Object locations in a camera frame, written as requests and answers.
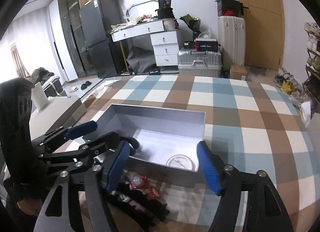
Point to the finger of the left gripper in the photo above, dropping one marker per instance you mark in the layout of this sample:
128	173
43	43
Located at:
84	157
82	129

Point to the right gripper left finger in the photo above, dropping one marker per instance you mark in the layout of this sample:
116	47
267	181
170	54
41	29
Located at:
61	209

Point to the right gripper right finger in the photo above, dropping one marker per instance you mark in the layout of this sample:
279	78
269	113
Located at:
265	209

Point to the red clear hair clip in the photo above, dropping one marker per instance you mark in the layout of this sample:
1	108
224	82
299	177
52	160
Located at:
138	182
153	193

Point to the white round pin badge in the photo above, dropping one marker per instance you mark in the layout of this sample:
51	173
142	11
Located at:
181	161

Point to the grey cardboard box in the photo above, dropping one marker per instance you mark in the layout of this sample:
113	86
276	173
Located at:
161	133

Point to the black hair accessories pile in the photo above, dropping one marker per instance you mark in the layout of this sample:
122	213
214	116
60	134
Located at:
138	206

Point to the checkered bed sheet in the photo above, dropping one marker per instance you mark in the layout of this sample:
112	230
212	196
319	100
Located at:
250	125

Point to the black refrigerator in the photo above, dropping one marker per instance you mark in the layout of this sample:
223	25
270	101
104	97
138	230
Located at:
97	18

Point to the white desk with drawers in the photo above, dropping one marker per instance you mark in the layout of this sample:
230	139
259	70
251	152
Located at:
165	35

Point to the silver suitcase lying flat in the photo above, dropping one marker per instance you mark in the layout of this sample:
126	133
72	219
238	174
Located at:
199	63

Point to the black red box on suitcase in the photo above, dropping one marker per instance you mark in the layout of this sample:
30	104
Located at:
206	45

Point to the shoe rack with shoes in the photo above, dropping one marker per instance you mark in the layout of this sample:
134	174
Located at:
311	85

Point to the black bag on desk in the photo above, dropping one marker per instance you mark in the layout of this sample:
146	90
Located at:
165	11

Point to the small brown cardboard box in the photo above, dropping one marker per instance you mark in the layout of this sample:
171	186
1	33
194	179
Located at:
238	72

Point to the dark green flower bouquet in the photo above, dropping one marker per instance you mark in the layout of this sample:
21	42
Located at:
193	23

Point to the glass door cabinet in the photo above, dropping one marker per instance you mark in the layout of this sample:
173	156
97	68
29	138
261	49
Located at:
74	36

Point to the white upright suitcase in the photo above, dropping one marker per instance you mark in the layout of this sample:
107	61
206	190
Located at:
232	38

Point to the black red shoe box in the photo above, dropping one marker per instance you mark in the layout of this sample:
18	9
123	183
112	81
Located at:
230	8

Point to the wooden door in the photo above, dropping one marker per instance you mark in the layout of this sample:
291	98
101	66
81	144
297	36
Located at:
264	33

